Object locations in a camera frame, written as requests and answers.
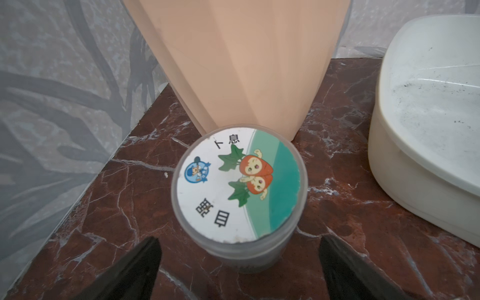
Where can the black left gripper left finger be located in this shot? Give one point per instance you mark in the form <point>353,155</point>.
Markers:
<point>131,278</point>

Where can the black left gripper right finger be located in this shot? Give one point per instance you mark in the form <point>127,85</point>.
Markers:
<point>349,277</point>

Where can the white plastic storage box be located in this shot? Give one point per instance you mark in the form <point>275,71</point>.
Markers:
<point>424,137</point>

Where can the small patterned can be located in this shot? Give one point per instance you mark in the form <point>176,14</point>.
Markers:
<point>239,193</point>

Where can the potted artificial flower plant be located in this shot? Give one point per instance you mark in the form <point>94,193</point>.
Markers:
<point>243,62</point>

